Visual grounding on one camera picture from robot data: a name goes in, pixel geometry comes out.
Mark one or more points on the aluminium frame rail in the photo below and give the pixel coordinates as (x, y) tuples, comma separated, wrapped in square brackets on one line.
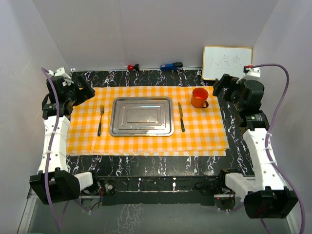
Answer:
[(33, 198)]

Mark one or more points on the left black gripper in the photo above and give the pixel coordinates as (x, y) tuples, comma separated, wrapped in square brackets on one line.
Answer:
[(87, 92)]

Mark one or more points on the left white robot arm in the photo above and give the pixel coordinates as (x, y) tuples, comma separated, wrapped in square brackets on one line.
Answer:
[(53, 181)]

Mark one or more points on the small whiteboard yellow frame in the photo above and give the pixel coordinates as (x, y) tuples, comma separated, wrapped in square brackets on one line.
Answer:
[(220, 60)]

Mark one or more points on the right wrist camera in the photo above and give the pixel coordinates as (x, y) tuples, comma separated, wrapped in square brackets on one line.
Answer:
[(250, 73)]

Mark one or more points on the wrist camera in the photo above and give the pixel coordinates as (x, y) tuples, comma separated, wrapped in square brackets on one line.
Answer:
[(61, 72), (250, 73)]

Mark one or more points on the silver fork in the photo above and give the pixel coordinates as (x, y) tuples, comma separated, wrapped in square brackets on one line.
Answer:
[(102, 111)]

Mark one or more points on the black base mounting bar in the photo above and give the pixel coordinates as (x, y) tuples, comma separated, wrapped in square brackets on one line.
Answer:
[(203, 190)]

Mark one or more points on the blue marker pen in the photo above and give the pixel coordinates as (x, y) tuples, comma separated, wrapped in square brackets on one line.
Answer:
[(172, 66)]

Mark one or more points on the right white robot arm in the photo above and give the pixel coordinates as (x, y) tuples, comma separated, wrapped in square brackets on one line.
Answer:
[(266, 195)]

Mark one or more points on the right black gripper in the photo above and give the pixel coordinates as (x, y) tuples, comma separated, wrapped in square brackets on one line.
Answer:
[(226, 82)]

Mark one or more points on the yellow checkered tablecloth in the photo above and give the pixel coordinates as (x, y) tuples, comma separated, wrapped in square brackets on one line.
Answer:
[(204, 128)]

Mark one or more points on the red black knob tool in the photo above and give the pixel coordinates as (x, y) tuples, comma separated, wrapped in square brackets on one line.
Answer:
[(133, 67)]

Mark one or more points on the orange translucent cup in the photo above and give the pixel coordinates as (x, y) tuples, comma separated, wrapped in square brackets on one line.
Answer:
[(199, 98)]

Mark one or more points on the black handled table knife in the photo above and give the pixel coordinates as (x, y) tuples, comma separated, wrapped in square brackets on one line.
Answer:
[(181, 117)]

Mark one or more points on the silver metal tray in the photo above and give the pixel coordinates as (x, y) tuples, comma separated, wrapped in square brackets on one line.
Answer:
[(142, 117)]

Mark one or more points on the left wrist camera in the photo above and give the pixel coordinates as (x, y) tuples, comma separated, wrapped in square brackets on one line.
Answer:
[(61, 72)]

